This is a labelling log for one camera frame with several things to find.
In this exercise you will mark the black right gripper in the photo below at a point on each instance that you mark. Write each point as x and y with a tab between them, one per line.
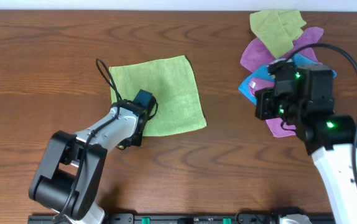
265	97

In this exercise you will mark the light green cloth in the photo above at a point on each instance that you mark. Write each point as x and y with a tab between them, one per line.
173	84

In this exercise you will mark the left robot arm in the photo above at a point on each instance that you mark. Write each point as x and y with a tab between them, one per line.
68	176

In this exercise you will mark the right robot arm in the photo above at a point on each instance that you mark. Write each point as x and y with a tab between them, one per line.
333	148

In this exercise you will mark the blue cloth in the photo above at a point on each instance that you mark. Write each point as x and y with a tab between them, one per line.
259	77

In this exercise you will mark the lower purple cloth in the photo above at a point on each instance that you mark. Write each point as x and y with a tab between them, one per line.
274	125

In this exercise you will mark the purple cloth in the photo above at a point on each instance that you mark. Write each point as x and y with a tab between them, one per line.
274	125
256	54

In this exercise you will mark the upper purple cloth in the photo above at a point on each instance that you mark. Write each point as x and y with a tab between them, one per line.
256	54

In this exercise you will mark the olive green cloth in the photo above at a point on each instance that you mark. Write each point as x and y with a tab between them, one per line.
277	29

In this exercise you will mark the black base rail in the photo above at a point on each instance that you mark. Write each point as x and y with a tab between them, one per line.
127	218

